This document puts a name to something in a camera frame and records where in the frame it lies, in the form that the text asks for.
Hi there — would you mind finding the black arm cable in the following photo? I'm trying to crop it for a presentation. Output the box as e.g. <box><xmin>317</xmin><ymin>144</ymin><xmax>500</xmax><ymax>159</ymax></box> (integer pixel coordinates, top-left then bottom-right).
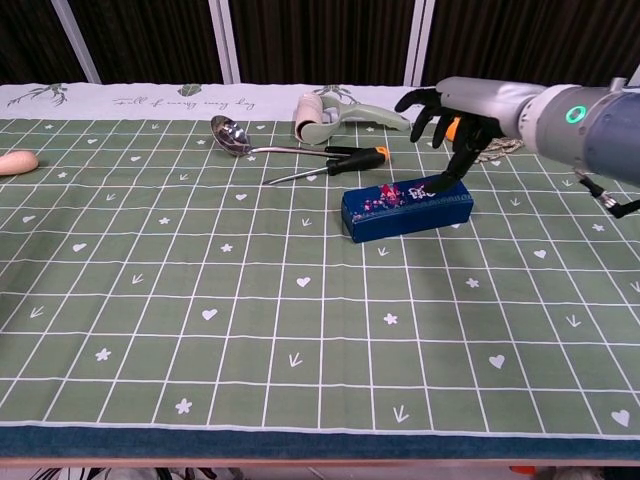
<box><xmin>573</xmin><ymin>168</ymin><xmax>640</xmax><ymax>220</ymax></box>

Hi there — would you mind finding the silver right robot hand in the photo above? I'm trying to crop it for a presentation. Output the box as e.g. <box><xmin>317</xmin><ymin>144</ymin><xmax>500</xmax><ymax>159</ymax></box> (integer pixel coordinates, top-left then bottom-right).
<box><xmin>394</xmin><ymin>76</ymin><xmax>544</xmax><ymax>194</ymax></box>

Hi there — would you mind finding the green grid tablecloth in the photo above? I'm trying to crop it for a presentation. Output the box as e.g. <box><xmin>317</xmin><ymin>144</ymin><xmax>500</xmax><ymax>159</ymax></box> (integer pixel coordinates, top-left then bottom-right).
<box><xmin>0</xmin><ymin>82</ymin><xmax>640</xmax><ymax>461</ymax></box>

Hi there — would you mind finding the steel ladle black handle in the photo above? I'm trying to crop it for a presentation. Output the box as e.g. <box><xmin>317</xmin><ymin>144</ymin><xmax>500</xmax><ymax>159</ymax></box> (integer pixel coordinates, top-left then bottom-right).
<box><xmin>209</xmin><ymin>114</ymin><xmax>366</xmax><ymax>160</ymax></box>

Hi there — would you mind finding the screwdriver black orange handle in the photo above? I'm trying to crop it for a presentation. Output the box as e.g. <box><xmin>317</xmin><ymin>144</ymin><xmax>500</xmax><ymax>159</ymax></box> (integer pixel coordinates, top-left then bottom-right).
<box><xmin>263</xmin><ymin>146</ymin><xmax>393</xmax><ymax>184</ymax></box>

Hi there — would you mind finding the blue glasses case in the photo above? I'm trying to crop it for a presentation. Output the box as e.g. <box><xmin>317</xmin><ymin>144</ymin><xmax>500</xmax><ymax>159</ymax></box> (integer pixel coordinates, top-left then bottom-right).
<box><xmin>341</xmin><ymin>175</ymin><xmax>475</xmax><ymax>244</ymax></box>

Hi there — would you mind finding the pale green lint roller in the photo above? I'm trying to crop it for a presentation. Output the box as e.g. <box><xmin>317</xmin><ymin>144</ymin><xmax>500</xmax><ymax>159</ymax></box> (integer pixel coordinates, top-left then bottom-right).
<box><xmin>292</xmin><ymin>92</ymin><xmax>412</xmax><ymax>146</ymax></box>

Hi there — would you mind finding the braided beige cord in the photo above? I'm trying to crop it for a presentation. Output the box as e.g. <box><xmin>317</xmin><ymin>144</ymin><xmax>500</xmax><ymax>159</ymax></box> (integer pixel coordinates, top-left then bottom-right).
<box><xmin>474</xmin><ymin>137</ymin><xmax>525</xmax><ymax>165</ymax></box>

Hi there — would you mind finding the wooden massage hammer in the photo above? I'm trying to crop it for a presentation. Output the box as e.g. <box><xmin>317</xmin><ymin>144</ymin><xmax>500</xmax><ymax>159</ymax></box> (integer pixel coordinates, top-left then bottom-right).
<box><xmin>0</xmin><ymin>149</ymin><xmax>40</xmax><ymax>177</ymax></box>

